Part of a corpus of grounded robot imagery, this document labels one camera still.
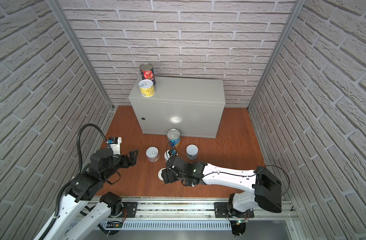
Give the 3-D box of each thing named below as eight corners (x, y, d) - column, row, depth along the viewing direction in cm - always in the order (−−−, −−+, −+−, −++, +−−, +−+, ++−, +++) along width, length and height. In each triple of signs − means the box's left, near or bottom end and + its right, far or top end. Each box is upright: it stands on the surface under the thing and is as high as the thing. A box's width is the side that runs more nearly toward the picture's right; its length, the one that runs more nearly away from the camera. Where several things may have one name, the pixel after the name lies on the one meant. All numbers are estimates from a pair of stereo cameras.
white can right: (186, 160, 93) (186, 155, 88) (186, 149, 98) (186, 144, 93) (197, 160, 93) (198, 156, 88) (197, 149, 98) (198, 144, 93)
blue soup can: (168, 148, 98) (166, 140, 89) (169, 136, 103) (167, 128, 95) (180, 148, 98) (180, 140, 89) (180, 137, 103) (180, 128, 95)
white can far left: (146, 162, 91) (144, 158, 87) (148, 150, 96) (146, 146, 92) (158, 162, 91) (157, 158, 87) (160, 150, 96) (158, 146, 92)
